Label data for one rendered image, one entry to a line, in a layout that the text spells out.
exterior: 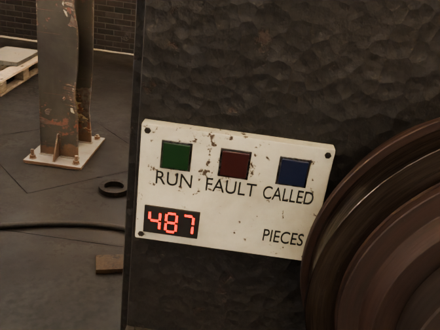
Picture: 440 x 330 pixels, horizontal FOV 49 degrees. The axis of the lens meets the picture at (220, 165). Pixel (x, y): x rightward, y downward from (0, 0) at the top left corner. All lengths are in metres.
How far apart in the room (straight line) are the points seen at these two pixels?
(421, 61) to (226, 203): 0.31
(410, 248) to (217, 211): 0.27
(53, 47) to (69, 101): 0.35
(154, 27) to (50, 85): 2.75
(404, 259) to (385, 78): 0.24
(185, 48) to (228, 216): 0.24
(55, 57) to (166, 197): 2.67
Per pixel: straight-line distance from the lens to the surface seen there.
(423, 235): 0.55
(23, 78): 5.31
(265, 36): 0.63
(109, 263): 2.44
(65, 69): 3.30
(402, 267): 0.56
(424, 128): 0.60
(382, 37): 0.65
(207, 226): 0.71
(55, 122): 3.44
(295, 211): 0.69
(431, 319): 0.54
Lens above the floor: 1.46
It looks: 24 degrees down
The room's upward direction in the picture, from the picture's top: 8 degrees clockwise
